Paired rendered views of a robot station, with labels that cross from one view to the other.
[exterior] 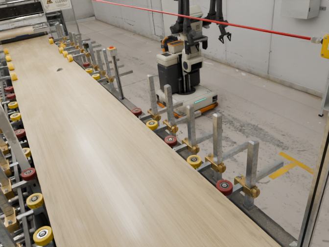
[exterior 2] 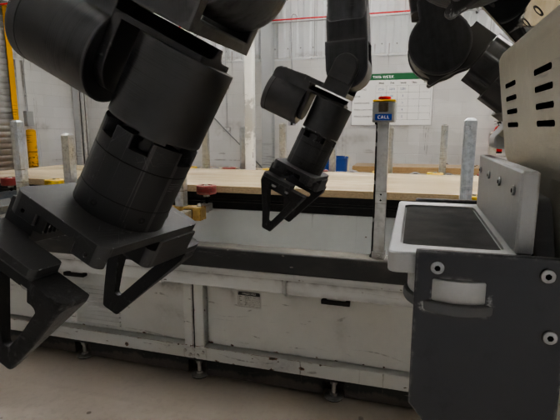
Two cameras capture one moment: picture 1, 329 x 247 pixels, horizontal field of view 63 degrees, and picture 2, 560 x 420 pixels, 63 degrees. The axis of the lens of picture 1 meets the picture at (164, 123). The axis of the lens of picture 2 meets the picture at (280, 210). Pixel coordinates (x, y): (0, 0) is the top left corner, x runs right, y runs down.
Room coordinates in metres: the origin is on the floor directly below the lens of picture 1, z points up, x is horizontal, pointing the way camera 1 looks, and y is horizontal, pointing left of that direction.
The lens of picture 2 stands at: (3.32, -0.92, 1.13)
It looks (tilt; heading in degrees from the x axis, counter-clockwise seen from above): 10 degrees down; 134
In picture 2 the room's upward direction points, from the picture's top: straight up
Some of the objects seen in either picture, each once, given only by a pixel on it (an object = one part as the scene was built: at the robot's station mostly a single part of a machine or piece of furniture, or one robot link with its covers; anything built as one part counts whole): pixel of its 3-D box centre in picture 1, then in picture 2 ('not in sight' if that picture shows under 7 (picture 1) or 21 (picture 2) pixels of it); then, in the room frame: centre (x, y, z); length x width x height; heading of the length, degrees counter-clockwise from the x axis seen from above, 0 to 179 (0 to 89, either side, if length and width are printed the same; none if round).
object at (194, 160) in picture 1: (194, 166); (55, 191); (1.17, -0.14, 0.85); 0.08 x 0.08 x 0.11
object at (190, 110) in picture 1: (192, 138); (72, 192); (1.42, -0.16, 0.87); 0.04 x 0.04 x 0.48; 27
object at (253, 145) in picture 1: (250, 179); not in sight; (0.98, -0.39, 0.89); 0.04 x 0.04 x 0.48; 27
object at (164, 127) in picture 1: (176, 122); not in sight; (1.71, -0.09, 0.83); 0.43 x 0.03 x 0.04; 117
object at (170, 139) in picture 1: (171, 145); not in sight; (1.40, -0.03, 0.85); 0.08 x 0.08 x 0.11
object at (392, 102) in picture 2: (112, 52); (384, 112); (2.53, 0.40, 1.18); 0.07 x 0.07 x 0.08; 27
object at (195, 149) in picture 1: (190, 145); not in sight; (1.44, -0.15, 0.80); 0.14 x 0.06 x 0.05; 27
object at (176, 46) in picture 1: (177, 46); not in sight; (3.53, -0.29, 0.87); 0.23 x 0.15 x 0.11; 117
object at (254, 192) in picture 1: (246, 186); not in sight; (1.00, -0.38, 0.83); 0.14 x 0.06 x 0.05; 27
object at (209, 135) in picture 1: (197, 141); not in sight; (1.49, -0.20, 0.80); 0.43 x 0.03 x 0.04; 117
